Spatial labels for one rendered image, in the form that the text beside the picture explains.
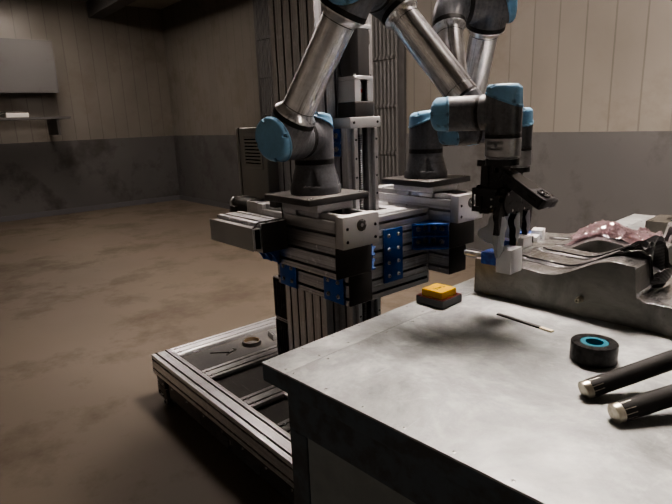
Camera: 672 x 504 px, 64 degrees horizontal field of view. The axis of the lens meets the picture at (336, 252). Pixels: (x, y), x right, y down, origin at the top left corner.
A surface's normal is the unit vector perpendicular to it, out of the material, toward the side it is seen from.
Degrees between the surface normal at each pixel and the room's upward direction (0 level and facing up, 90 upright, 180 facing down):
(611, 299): 90
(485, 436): 0
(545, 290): 90
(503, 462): 0
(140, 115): 90
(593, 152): 90
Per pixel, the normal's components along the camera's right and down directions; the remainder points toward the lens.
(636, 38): -0.76, 0.18
